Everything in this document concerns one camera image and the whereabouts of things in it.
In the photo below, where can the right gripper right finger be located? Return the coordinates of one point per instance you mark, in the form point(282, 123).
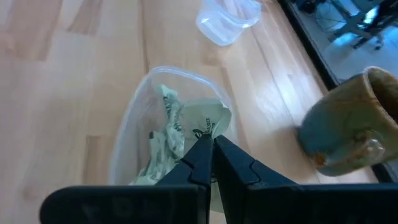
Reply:
point(236, 174)

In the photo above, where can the large clear plastic container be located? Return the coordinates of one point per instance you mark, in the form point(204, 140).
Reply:
point(130, 124)

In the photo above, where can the green-white sweetener packet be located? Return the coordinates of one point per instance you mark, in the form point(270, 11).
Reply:
point(155, 165)
point(205, 118)
point(172, 115)

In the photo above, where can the background metal stand legs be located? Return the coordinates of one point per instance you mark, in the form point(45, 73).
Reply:
point(354, 23)

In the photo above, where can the brown ceramic mug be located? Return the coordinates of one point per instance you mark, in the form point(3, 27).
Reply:
point(339, 124)

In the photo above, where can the small clear plastic container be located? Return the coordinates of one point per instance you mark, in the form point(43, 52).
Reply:
point(224, 28)

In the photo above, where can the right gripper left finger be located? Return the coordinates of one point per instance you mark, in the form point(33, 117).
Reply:
point(192, 174)

